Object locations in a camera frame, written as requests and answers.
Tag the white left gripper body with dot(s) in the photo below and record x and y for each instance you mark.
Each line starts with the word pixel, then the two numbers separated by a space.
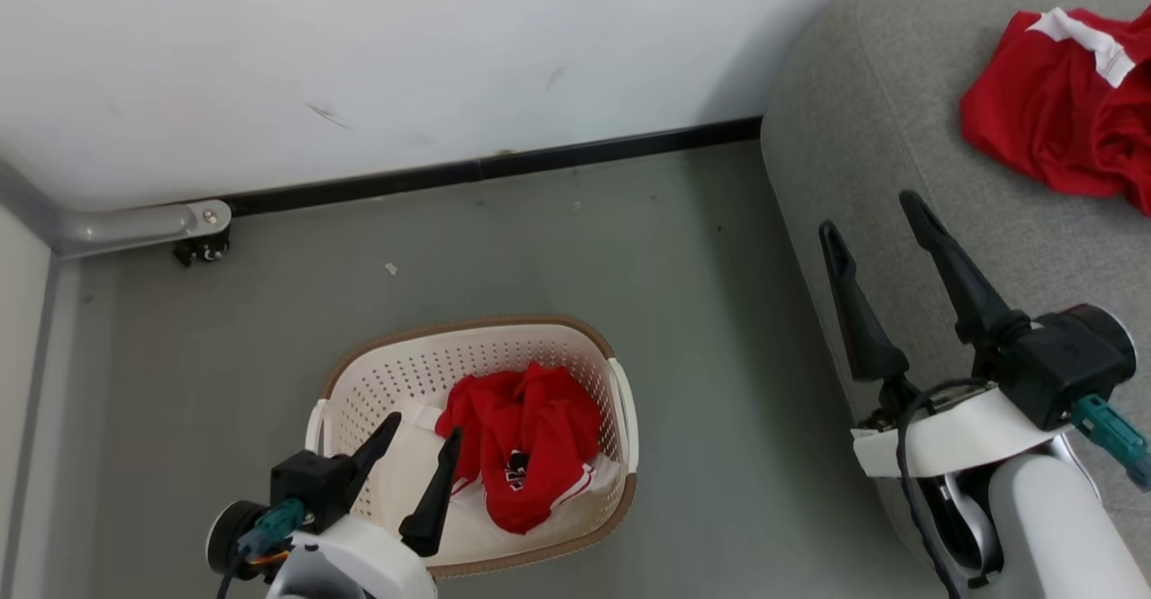
pixel 360 558

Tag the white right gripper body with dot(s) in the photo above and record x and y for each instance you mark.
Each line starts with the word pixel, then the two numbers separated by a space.
pixel 962 437

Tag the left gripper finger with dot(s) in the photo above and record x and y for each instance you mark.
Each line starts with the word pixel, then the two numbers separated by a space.
pixel 436 500
pixel 373 455

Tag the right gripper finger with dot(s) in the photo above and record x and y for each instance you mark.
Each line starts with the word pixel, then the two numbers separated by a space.
pixel 863 329
pixel 967 298

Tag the red garment black print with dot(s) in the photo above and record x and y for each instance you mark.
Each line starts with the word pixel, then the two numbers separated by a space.
pixel 530 437

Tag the red garment white collar band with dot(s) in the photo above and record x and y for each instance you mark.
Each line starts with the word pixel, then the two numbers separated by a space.
pixel 1052 113

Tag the grey fabric sofa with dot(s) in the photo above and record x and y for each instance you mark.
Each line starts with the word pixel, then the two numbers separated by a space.
pixel 863 113

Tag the cream plastic laundry basket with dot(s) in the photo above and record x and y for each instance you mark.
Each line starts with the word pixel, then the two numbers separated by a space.
pixel 405 374

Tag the black caster wheel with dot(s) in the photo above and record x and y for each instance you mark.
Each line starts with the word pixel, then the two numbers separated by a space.
pixel 205 251

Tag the black baseboard strip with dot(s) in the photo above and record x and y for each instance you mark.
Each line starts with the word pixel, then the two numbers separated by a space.
pixel 504 167

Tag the teal left camera connector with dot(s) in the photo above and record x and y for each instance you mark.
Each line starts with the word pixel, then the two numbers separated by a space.
pixel 274 525

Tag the teal camera connector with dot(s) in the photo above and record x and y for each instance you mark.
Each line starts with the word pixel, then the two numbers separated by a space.
pixel 274 525
pixel 1110 437

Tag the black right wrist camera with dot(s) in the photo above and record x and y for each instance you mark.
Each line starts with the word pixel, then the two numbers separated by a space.
pixel 1070 365

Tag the teal right camera connector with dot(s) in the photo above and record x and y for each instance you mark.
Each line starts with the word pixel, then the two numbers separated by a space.
pixel 1110 437

